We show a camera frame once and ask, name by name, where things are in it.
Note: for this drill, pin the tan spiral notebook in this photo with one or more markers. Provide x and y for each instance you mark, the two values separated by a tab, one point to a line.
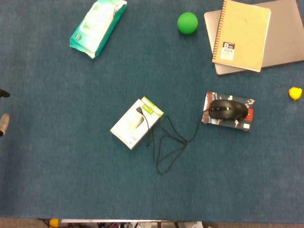
242	35

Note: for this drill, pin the blue felt table cloth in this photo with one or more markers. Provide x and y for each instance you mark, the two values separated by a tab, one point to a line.
71	142

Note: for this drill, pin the yellow cap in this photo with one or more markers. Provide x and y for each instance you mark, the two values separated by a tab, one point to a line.
54	223

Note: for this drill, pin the yellow toy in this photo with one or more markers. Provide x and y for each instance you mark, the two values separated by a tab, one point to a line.
295	93

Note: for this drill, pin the grey laptop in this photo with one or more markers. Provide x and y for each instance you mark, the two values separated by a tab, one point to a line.
285	35

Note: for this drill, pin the black computer mouse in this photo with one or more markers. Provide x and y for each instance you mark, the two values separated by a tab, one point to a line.
229	109

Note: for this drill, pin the green white wet wipes pack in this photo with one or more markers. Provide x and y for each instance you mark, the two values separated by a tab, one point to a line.
97	26

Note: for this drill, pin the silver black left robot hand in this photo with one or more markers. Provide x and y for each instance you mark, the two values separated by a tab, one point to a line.
4	121

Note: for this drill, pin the white metal frame bar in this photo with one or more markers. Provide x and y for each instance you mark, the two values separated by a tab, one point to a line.
118	221

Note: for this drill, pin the green ball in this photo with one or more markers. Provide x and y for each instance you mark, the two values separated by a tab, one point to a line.
187	22

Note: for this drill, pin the white mouse box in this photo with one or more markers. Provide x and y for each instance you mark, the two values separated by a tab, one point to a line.
126	129

